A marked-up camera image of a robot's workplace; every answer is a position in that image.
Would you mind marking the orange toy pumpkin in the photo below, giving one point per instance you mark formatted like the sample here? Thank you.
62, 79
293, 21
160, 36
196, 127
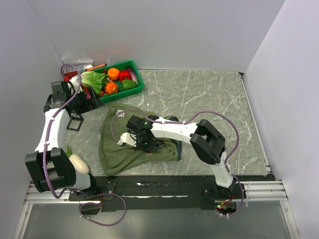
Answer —
111, 88

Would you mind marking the olive green tank top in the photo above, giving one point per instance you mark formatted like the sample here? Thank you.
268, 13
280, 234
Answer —
116, 159

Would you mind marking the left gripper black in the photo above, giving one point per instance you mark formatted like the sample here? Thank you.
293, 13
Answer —
95, 102

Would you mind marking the green plastic tray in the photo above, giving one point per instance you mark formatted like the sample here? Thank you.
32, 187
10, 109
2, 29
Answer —
121, 93

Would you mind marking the orange toy fruit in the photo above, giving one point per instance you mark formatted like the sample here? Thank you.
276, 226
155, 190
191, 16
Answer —
113, 74

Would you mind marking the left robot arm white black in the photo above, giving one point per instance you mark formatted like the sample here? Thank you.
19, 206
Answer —
49, 166

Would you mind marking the aluminium rail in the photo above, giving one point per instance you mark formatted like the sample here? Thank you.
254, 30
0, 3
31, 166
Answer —
255, 191

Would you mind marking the green toy pepper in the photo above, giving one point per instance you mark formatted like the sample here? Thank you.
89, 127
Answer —
128, 84

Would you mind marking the white toy radish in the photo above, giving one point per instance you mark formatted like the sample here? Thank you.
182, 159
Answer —
78, 163

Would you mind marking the purple toy eggplant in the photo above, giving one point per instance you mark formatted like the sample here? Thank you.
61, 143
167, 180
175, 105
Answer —
132, 74

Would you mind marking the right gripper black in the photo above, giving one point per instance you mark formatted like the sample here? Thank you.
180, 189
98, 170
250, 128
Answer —
148, 149

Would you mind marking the black square frame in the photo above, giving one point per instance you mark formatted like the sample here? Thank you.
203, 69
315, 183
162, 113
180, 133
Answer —
75, 123

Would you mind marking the red toy pepper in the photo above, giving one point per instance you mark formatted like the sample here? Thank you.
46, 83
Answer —
124, 75

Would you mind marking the red white carton box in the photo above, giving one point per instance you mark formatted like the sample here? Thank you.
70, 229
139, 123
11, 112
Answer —
72, 68

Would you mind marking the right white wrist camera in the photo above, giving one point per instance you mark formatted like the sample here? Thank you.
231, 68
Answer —
127, 139

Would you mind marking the toy lettuce head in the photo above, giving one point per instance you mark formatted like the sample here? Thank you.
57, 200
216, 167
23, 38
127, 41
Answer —
94, 80

